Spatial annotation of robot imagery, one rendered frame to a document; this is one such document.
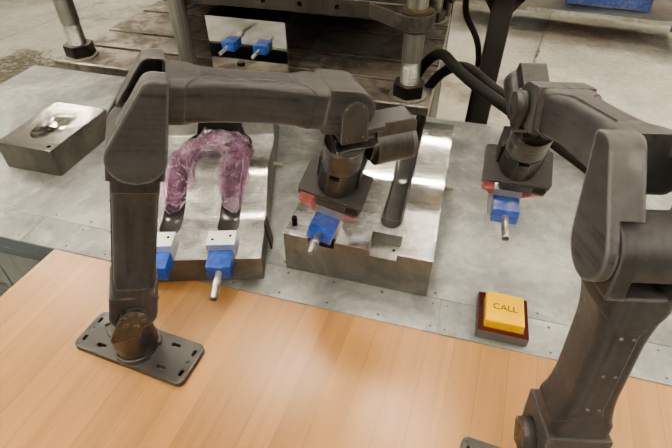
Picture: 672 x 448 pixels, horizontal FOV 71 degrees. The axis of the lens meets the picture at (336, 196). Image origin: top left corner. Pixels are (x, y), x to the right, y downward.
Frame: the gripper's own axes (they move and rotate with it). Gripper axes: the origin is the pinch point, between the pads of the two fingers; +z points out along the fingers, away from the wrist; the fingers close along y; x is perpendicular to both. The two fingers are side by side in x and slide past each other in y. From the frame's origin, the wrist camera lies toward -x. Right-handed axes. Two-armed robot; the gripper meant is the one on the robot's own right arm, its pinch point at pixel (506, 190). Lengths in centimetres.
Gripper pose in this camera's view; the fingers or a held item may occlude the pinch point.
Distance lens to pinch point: 87.0
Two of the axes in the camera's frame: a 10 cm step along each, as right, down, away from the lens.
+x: -2.3, 8.9, -3.9
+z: 1.2, 4.2, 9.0
